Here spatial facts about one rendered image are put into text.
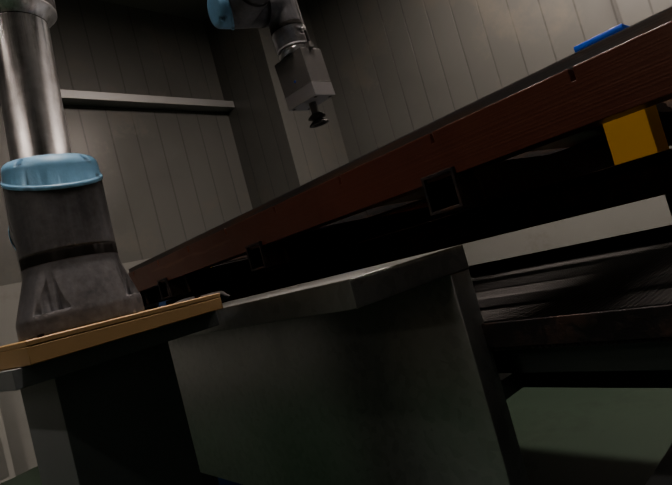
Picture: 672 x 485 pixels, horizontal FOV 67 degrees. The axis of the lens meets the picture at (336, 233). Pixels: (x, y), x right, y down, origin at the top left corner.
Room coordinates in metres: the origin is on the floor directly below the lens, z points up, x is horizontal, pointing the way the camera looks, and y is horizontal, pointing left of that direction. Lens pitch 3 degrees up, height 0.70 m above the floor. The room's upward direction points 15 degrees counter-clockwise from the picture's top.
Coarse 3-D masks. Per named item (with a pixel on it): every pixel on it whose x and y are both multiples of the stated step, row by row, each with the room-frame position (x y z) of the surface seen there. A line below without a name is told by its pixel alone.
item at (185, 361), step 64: (320, 320) 0.81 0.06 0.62; (384, 320) 0.71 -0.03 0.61; (448, 320) 0.63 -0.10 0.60; (192, 384) 1.19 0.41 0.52; (256, 384) 0.98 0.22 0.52; (320, 384) 0.84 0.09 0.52; (384, 384) 0.73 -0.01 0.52; (448, 384) 0.65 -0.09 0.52; (256, 448) 1.03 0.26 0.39; (320, 448) 0.87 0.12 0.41; (384, 448) 0.76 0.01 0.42; (448, 448) 0.67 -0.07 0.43; (512, 448) 0.63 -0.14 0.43
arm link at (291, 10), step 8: (272, 0) 1.01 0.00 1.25; (280, 0) 1.02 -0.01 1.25; (288, 0) 1.03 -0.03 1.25; (296, 0) 1.05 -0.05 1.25; (272, 8) 1.01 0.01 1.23; (280, 8) 1.02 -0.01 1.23; (288, 8) 1.03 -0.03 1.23; (296, 8) 1.04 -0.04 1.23; (272, 16) 1.02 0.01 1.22; (280, 16) 1.02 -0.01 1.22; (288, 16) 1.02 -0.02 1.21; (296, 16) 1.03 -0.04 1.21; (272, 24) 1.04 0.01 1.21; (280, 24) 1.03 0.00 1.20; (288, 24) 1.04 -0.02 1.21; (304, 24) 1.05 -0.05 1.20; (272, 32) 1.04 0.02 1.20
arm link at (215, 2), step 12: (216, 0) 0.95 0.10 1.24; (228, 0) 0.95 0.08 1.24; (240, 0) 0.93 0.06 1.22; (216, 12) 0.97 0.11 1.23; (228, 12) 0.96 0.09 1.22; (240, 12) 0.96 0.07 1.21; (252, 12) 0.96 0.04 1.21; (264, 12) 1.00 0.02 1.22; (216, 24) 0.98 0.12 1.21; (228, 24) 0.98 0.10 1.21; (240, 24) 0.99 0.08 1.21; (252, 24) 1.01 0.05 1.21; (264, 24) 1.03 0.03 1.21
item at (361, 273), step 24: (384, 264) 0.68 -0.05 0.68; (408, 264) 0.57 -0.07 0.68; (432, 264) 0.59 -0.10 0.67; (456, 264) 0.62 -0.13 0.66; (288, 288) 0.79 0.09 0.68; (312, 288) 0.55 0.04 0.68; (336, 288) 0.52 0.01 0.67; (360, 288) 0.51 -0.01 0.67; (384, 288) 0.53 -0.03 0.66; (408, 288) 0.56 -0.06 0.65; (216, 312) 0.71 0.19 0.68; (240, 312) 0.66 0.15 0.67; (264, 312) 0.62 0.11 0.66; (288, 312) 0.59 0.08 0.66; (312, 312) 0.56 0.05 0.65
